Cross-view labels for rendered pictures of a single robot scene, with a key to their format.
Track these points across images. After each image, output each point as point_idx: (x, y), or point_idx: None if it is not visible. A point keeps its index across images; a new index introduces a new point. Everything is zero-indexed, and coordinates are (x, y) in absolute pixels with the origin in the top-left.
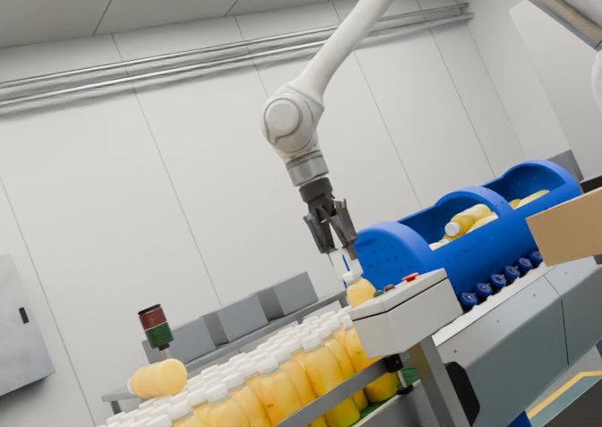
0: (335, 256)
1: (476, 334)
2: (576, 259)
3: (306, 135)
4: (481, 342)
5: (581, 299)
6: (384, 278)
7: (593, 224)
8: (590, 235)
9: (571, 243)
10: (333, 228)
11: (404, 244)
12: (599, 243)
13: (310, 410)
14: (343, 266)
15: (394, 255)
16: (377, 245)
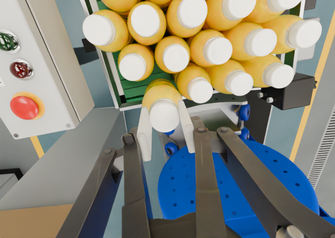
0: (184, 130)
1: (167, 159)
2: (48, 206)
3: None
4: (164, 155)
5: None
6: (220, 178)
7: (3, 232)
8: (17, 222)
9: (38, 219)
10: (140, 179)
11: (171, 219)
12: (18, 215)
13: None
14: (182, 126)
15: (194, 205)
16: (227, 223)
